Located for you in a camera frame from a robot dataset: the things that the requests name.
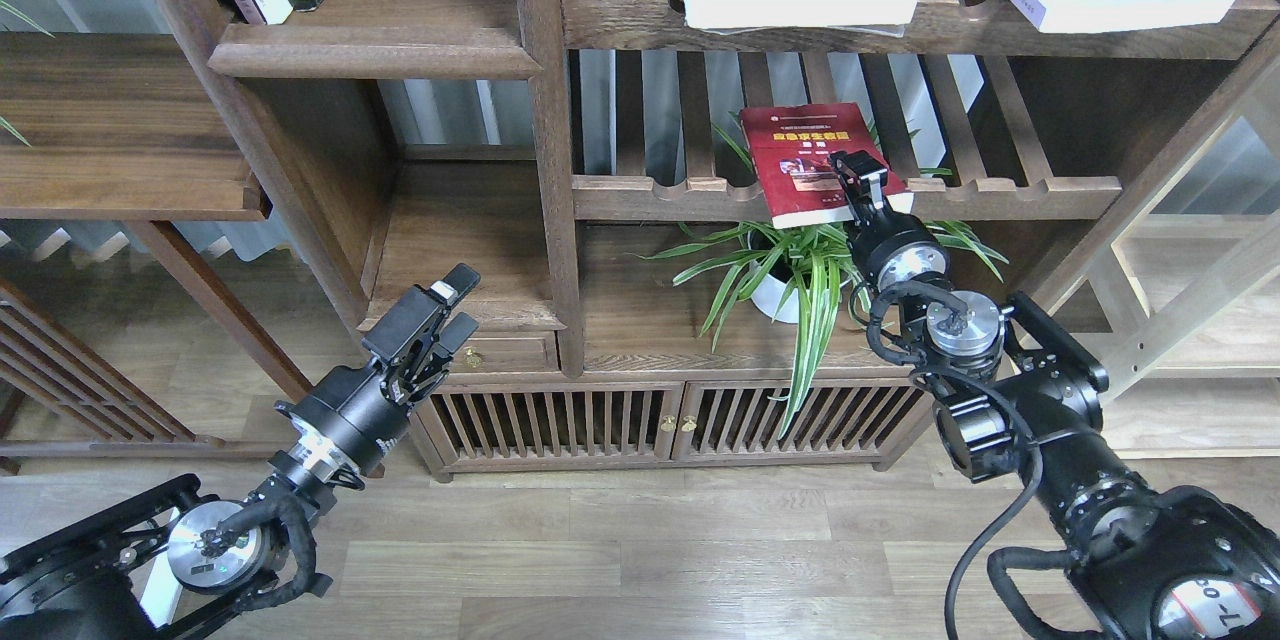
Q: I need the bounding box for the small wooden drawer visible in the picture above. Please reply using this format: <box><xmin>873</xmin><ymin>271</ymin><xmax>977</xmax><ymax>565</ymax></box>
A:
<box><xmin>452</xmin><ymin>332</ymin><xmax>559</xmax><ymax>374</ymax></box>

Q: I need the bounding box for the left slatted cabinet door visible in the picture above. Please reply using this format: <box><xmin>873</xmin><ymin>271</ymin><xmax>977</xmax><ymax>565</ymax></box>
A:
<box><xmin>419</xmin><ymin>381</ymin><xmax>684</xmax><ymax>474</ymax></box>

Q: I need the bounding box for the dark wooden bookshelf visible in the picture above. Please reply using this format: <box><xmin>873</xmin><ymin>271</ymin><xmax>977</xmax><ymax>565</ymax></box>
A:
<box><xmin>105</xmin><ymin>0</ymin><xmax>1280</xmax><ymax>483</ymax></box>

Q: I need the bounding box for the right slatted cabinet door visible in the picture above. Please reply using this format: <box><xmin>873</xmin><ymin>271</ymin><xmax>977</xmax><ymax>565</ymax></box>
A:
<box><xmin>659</xmin><ymin>378</ymin><xmax>932</xmax><ymax>470</ymax></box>

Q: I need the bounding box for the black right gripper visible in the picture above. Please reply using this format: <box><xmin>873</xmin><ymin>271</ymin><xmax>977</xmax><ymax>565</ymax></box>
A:
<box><xmin>829</xmin><ymin>151</ymin><xmax>951</xmax><ymax>294</ymax></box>

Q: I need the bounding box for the slatted cabinet door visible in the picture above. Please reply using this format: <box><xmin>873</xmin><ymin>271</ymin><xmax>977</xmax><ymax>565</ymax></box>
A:
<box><xmin>419</xmin><ymin>381</ymin><xmax>684</xmax><ymax>474</ymax></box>
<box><xmin>659</xmin><ymin>378</ymin><xmax>932</xmax><ymax>470</ymax></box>

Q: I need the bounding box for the white plant pot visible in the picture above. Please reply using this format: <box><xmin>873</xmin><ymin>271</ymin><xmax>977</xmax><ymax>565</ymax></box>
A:
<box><xmin>739</xmin><ymin>225</ymin><xmax>841</xmax><ymax>325</ymax></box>

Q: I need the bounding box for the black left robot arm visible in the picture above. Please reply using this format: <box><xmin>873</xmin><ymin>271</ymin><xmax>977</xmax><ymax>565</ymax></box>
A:
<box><xmin>3</xmin><ymin>265</ymin><xmax>480</xmax><ymax>639</ymax></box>

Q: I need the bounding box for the red book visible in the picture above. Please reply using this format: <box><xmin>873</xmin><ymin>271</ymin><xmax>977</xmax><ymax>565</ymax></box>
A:
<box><xmin>739</xmin><ymin>102</ymin><xmax>890</xmax><ymax>229</ymax></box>

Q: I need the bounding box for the light wooden rack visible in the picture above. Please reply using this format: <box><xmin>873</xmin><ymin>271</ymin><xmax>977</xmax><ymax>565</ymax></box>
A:
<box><xmin>1038</xmin><ymin>58</ymin><xmax>1277</xmax><ymax>457</ymax></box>

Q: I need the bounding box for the green spider plant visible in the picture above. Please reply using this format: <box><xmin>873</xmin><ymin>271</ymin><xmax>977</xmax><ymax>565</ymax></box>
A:
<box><xmin>640</xmin><ymin>115</ymin><xmax>1011</xmax><ymax>442</ymax></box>

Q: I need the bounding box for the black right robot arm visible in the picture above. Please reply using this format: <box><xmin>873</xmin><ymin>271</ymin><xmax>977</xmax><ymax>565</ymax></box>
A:
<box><xmin>829</xmin><ymin>151</ymin><xmax>1279</xmax><ymax>639</ymax></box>

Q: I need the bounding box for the white table leg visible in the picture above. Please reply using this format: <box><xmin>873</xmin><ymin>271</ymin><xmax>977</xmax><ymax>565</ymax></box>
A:
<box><xmin>140</xmin><ymin>552</ymin><xmax>184</xmax><ymax>628</ymax></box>

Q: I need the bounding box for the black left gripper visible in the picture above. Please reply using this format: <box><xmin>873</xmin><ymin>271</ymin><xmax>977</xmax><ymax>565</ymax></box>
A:
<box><xmin>275</xmin><ymin>262</ymin><xmax>481</xmax><ymax>486</ymax></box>

